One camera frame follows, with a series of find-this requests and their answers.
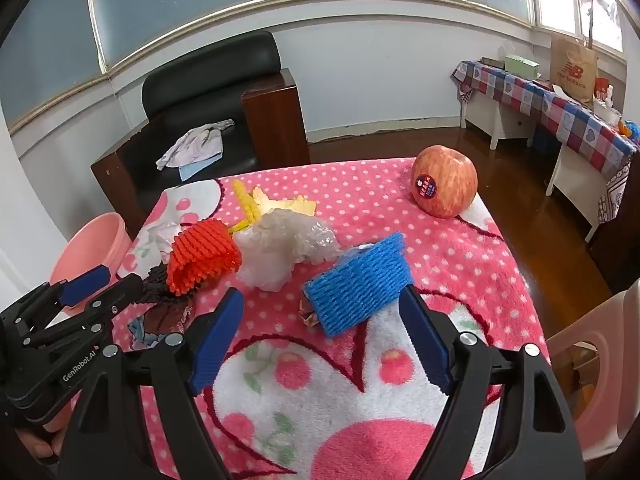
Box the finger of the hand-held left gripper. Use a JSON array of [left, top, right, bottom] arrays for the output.
[[15, 274, 146, 356], [0, 265, 113, 333]]

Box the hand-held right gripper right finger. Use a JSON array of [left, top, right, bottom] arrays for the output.
[[399, 285, 586, 480]]

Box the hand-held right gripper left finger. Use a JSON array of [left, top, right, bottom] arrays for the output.
[[59, 287, 245, 480]]

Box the pink plastic bin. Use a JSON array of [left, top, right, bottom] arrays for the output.
[[49, 212, 133, 317]]

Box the brown snack wrapper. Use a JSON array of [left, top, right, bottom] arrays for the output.
[[127, 305, 195, 351]]

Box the white tissue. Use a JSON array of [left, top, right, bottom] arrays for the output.
[[142, 222, 183, 266]]

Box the orange foam fruit net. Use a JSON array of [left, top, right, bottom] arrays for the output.
[[166, 219, 243, 296]]

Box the blue foam fruit net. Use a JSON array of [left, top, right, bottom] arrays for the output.
[[304, 232, 413, 337]]

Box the shiny wrapper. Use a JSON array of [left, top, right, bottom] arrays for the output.
[[299, 294, 323, 328]]

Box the white plastic wrap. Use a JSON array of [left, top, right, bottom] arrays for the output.
[[234, 210, 343, 292]]

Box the yellow foam fruit net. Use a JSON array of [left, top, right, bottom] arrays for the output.
[[232, 179, 263, 233]]

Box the pale yellow wrapper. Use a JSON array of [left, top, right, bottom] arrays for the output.
[[252, 186, 318, 217]]

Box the person's left hand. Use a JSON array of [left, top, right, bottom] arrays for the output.
[[15, 407, 68, 466]]

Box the light blue paper sheet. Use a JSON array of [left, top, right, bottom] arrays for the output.
[[178, 152, 223, 182]]

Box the pink dotted blanket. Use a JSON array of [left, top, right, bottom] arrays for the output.
[[127, 157, 551, 480]]

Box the red apple with sticker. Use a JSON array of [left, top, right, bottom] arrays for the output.
[[411, 145, 478, 219]]

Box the pale patterned cloth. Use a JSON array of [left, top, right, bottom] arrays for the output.
[[156, 119, 236, 171]]

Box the pink plastic chair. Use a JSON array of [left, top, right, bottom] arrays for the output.
[[545, 277, 640, 463]]

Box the white side table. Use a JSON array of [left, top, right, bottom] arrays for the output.
[[545, 142, 616, 243]]

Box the white cabinet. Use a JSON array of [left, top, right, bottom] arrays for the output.
[[462, 90, 533, 150]]

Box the black leather armchair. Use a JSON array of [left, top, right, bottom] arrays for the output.
[[91, 31, 311, 241]]

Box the checkered tablecloth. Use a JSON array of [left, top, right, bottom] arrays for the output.
[[452, 60, 640, 223]]

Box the green box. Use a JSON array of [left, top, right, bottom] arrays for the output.
[[504, 54, 541, 77]]

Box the brown paper bag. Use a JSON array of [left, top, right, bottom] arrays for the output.
[[550, 34, 599, 103]]

